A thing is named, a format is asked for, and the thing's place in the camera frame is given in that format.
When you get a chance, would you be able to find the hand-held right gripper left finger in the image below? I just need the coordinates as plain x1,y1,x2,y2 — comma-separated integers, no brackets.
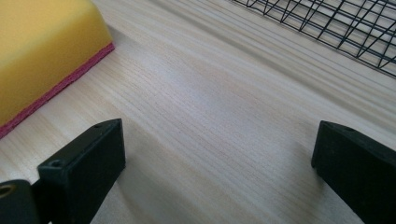
32,118,127,224

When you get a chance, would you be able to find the black wire basket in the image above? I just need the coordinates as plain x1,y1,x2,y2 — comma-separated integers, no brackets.
232,0,396,78

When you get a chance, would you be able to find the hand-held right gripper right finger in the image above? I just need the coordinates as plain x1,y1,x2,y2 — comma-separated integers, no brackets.
311,120,396,224

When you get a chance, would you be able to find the yellow sponge with pink pad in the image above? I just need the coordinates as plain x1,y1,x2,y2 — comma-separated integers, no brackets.
0,0,116,140

